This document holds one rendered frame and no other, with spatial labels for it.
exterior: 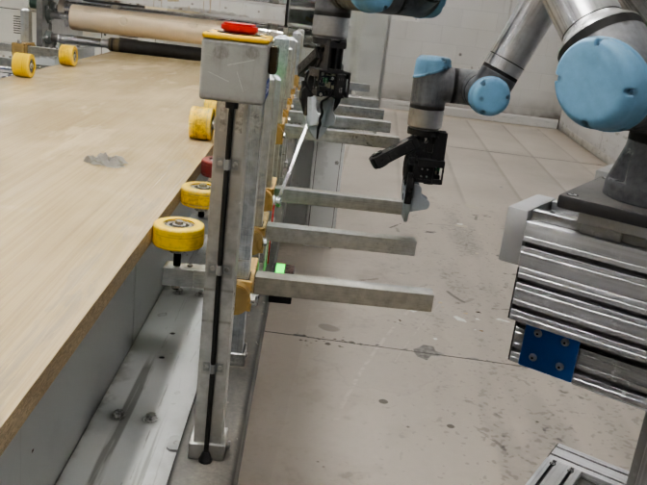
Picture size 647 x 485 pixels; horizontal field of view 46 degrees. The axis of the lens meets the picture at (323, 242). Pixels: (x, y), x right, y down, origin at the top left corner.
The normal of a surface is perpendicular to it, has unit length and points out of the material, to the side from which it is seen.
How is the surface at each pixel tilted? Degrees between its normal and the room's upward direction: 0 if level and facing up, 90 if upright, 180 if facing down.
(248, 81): 90
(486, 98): 90
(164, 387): 0
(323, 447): 0
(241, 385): 0
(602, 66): 96
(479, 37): 90
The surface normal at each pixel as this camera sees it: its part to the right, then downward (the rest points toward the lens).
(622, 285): -0.56, 0.19
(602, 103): -0.80, 0.18
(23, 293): 0.11, -0.95
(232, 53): 0.00, 0.30
